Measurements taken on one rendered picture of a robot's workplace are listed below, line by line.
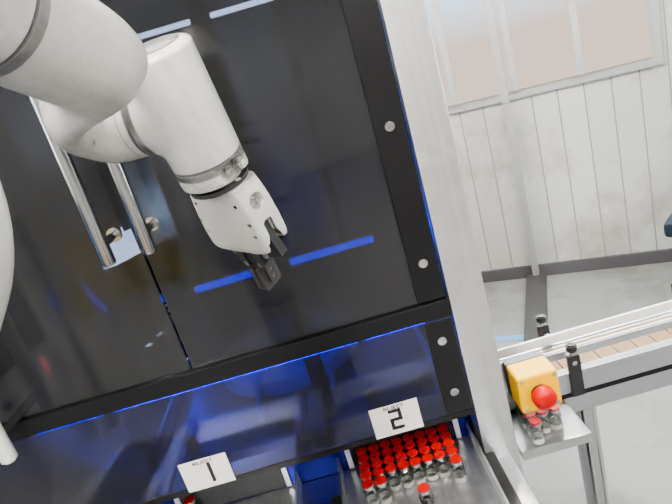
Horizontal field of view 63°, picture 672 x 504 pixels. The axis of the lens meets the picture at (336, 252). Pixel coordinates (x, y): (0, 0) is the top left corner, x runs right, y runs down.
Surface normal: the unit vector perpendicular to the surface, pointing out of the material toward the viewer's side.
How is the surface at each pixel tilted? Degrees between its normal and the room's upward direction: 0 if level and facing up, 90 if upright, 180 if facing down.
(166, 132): 109
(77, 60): 134
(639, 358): 90
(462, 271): 90
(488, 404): 90
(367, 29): 90
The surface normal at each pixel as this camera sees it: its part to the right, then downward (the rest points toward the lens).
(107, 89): 0.66, 0.74
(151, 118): -0.20, 0.61
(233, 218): -0.40, 0.66
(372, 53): 0.07, 0.29
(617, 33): -0.32, 0.38
